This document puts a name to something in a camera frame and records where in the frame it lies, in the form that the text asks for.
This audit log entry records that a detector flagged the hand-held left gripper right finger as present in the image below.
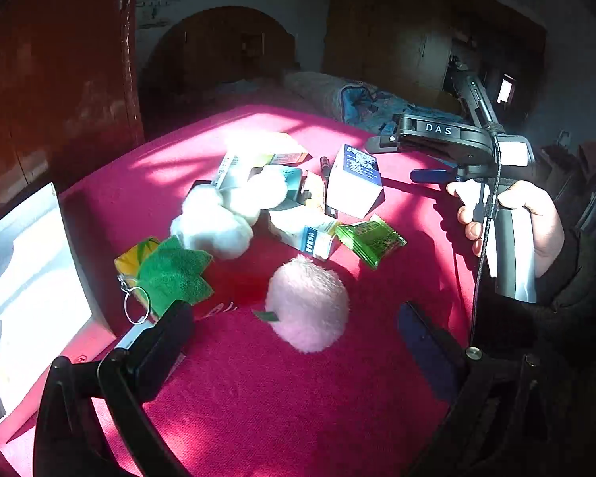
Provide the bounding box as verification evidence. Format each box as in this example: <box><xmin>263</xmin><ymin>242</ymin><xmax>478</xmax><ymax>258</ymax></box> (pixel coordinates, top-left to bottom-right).
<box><xmin>397</xmin><ymin>299</ymin><xmax>572</xmax><ymax>477</ymax></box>

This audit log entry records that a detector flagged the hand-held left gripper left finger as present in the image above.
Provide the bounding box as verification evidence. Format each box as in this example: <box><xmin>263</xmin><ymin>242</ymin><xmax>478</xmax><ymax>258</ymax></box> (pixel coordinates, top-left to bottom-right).
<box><xmin>32</xmin><ymin>299</ymin><xmax>197</xmax><ymax>477</ymax></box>

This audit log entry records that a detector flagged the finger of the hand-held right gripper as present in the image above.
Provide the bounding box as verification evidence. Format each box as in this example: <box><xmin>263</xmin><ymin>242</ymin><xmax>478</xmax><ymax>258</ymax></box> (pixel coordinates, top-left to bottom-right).
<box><xmin>366</xmin><ymin>133</ymin><xmax>414</xmax><ymax>156</ymax></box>
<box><xmin>410</xmin><ymin>168</ymin><xmax>459</xmax><ymax>186</ymax></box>

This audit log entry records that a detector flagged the blue and white box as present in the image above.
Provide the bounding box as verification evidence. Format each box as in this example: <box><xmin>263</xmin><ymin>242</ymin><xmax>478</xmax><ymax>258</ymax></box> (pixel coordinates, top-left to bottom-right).
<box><xmin>325</xmin><ymin>143</ymin><xmax>385</xmax><ymax>220</ymax></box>

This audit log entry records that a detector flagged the black gel pen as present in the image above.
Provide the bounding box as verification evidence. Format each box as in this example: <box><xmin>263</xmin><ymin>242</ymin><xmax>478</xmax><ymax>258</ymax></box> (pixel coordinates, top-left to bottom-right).
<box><xmin>319</xmin><ymin>155</ymin><xmax>339</xmax><ymax>219</ymax></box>

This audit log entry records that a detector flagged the yellow snack packet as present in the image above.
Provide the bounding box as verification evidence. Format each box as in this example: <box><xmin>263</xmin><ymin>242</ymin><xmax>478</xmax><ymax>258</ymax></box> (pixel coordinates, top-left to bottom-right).
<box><xmin>303</xmin><ymin>174</ymin><xmax>327</xmax><ymax>214</ymax></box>

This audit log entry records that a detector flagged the green snack packet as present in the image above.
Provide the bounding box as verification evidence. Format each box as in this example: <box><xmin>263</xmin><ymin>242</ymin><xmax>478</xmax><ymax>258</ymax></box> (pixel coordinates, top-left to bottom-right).
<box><xmin>335</xmin><ymin>215</ymin><xmax>408</xmax><ymax>270</ymax></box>

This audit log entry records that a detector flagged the yellow green keychain pouch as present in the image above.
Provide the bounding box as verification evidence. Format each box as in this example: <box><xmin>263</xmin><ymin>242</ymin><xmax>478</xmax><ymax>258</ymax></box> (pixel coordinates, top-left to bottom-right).
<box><xmin>114</xmin><ymin>236</ymin><xmax>162</xmax><ymax>326</ymax></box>

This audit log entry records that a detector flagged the teal tissue pack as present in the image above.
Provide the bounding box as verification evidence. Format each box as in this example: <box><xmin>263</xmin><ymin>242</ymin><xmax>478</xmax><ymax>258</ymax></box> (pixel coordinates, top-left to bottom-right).
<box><xmin>265</xmin><ymin>166</ymin><xmax>304</xmax><ymax>204</ymax></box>

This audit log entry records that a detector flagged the white medicine box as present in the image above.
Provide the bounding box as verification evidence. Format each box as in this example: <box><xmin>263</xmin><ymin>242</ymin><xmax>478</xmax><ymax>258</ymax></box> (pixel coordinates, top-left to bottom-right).
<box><xmin>268</xmin><ymin>209</ymin><xmax>343</xmax><ymax>262</ymax></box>

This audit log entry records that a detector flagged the white plush bunny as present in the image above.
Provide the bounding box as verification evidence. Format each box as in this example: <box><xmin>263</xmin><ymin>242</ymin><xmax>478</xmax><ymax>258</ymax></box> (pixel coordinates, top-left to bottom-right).
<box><xmin>170</xmin><ymin>166</ymin><xmax>291</xmax><ymax>262</ymax></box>

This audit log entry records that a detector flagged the pink plush ball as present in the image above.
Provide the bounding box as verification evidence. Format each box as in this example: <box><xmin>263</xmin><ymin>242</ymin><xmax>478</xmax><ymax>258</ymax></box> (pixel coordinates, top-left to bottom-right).
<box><xmin>264</xmin><ymin>253</ymin><xmax>351</xmax><ymax>355</ymax></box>

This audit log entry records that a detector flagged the long white box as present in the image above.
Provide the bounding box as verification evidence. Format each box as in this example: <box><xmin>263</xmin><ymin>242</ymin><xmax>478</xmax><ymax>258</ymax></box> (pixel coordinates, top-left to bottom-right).
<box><xmin>209</xmin><ymin>151</ymin><xmax>259</xmax><ymax>192</ymax></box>

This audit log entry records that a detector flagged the white cardboard tray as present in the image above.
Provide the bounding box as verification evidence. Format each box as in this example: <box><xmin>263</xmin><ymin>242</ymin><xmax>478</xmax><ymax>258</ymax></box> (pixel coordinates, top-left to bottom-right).
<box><xmin>0</xmin><ymin>182</ymin><xmax>117</xmax><ymax>433</ymax></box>

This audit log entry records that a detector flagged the person's right forearm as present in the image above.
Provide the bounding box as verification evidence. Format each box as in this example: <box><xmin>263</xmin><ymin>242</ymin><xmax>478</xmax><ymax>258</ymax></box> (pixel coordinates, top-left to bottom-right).
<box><xmin>477</xmin><ymin>229</ymin><xmax>596</xmax><ymax>363</ymax></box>

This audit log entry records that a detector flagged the person's right hand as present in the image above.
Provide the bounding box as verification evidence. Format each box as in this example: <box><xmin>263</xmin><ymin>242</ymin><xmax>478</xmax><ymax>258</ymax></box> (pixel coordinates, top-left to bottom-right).
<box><xmin>446</xmin><ymin>179</ymin><xmax>566</xmax><ymax>279</ymax></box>

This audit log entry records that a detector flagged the blue printed blanket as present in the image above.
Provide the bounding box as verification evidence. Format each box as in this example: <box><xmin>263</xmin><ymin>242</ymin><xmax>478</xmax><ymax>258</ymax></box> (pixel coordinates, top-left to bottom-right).
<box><xmin>340</xmin><ymin>82</ymin><xmax>470</xmax><ymax>132</ymax></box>

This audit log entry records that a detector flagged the small lit screen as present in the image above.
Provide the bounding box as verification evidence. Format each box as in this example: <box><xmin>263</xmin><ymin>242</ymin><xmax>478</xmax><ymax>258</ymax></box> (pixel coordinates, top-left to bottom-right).
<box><xmin>497</xmin><ymin>74</ymin><xmax>516</xmax><ymax>105</ymax></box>

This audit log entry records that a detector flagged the beige rolled bedding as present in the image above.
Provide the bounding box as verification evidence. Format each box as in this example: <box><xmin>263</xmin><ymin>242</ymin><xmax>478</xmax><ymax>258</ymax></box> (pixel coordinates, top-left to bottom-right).
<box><xmin>283</xmin><ymin>70</ymin><xmax>358</xmax><ymax>115</ymax></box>

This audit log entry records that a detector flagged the wooden wardrobe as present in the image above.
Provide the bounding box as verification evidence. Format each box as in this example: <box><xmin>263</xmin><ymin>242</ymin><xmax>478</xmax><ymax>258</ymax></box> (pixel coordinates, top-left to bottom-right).
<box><xmin>323</xmin><ymin>0</ymin><xmax>547</xmax><ymax>105</ymax></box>

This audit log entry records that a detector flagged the arched dark wooden headboard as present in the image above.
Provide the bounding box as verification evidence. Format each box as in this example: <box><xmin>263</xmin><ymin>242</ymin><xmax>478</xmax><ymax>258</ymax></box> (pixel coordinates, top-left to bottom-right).
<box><xmin>139</xmin><ymin>6</ymin><xmax>299</xmax><ymax>110</ymax></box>

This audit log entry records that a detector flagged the reddish brown wooden board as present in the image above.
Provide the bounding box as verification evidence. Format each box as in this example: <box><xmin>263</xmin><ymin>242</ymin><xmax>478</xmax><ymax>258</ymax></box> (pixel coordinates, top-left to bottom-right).
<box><xmin>0</xmin><ymin>0</ymin><xmax>145</xmax><ymax>219</ymax></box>

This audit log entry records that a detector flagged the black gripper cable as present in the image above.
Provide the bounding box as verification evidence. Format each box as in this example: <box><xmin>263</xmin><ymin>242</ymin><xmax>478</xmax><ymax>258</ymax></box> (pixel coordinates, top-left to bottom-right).
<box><xmin>469</xmin><ymin>129</ymin><xmax>502</xmax><ymax>351</ymax></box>

